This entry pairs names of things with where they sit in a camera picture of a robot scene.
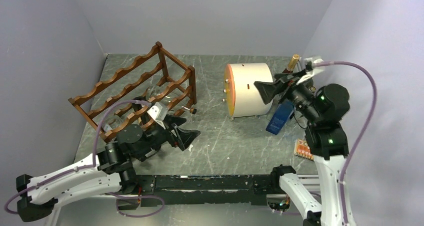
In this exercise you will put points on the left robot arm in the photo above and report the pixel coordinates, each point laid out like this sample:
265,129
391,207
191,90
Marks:
109,170

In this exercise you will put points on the dark red wine bottle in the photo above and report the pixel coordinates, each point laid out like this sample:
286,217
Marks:
292,64

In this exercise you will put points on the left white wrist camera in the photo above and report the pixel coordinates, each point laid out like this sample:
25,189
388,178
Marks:
158,113

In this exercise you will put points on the clear bottle bottom rack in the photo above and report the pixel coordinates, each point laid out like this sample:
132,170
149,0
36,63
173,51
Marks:
112,122

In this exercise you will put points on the blue square glass bottle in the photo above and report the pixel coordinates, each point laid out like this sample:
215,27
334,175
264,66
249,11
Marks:
279,117

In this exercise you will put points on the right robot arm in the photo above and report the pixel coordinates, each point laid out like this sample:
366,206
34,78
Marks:
327,142

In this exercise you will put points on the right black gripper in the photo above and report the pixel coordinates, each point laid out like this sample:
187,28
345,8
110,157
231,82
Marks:
269,89

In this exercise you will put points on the brown wooden wine rack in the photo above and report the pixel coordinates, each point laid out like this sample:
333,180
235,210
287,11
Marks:
186,84

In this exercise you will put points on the orange card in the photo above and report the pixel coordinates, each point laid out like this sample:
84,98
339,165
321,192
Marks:
301,149

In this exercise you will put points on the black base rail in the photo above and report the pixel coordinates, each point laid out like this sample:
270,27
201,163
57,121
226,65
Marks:
257,190

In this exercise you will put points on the white cylinder drum orange face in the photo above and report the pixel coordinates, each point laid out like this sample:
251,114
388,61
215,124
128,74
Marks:
241,96

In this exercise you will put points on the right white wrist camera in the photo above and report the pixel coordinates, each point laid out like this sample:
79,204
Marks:
309,69

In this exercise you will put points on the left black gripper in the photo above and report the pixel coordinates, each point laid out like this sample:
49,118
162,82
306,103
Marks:
185,136

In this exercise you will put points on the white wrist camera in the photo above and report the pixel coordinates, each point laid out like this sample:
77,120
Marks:
158,113
309,69

